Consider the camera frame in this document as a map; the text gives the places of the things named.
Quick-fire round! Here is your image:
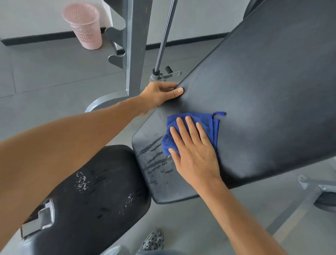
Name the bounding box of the blue microfibre cloth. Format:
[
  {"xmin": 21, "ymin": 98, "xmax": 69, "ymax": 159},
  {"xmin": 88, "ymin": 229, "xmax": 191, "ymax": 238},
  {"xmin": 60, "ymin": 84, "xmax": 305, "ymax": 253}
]
[{"xmin": 161, "ymin": 111, "xmax": 227, "ymax": 157}]

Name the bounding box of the person's right hand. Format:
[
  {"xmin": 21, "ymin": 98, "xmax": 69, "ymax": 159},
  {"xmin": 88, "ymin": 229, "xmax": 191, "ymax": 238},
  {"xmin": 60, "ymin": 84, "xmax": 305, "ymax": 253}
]
[{"xmin": 168, "ymin": 115, "xmax": 224, "ymax": 191}]

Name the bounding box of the chrome guide rod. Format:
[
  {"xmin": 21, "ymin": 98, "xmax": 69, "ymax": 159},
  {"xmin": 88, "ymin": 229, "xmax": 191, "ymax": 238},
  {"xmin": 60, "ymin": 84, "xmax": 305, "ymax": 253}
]
[{"xmin": 149, "ymin": 0, "xmax": 182, "ymax": 82}]

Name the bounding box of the person's left hand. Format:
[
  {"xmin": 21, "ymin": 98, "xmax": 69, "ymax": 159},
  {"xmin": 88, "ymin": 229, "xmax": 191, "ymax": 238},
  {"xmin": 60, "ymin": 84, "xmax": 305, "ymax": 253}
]
[{"xmin": 138, "ymin": 81, "xmax": 184, "ymax": 116}]

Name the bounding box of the person's left forearm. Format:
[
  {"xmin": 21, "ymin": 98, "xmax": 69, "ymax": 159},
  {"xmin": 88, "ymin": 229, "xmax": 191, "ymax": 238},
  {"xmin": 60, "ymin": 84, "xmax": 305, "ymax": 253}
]
[{"xmin": 0, "ymin": 96, "xmax": 147, "ymax": 237}]

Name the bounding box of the grey patterned clog shoe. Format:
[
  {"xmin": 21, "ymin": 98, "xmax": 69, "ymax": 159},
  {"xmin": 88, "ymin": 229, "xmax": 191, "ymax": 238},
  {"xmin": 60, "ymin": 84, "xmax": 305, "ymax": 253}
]
[{"xmin": 138, "ymin": 229, "xmax": 164, "ymax": 253}]

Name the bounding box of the person's right forearm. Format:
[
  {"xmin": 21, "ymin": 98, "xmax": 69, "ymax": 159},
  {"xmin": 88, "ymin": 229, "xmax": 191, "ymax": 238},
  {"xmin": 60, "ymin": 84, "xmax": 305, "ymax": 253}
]
[{"xmin": 193, "ymin": 178, "xmax": 288, "ymax": 255}]

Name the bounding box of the black weight bench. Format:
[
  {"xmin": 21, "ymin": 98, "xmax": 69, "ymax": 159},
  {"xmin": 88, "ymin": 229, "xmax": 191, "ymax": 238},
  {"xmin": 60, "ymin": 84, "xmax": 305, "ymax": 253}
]
[{"xmin": 20, "ymin": 0, "xmax": 336, "ymax": 255}]

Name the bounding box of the pink plastic waste basket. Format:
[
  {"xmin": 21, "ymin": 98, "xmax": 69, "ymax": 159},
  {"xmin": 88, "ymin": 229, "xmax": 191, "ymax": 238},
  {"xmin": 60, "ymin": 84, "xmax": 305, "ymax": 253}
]
[{"xmin": 62, "ymin": 3, "xmax": 103, "ymax": 50}]

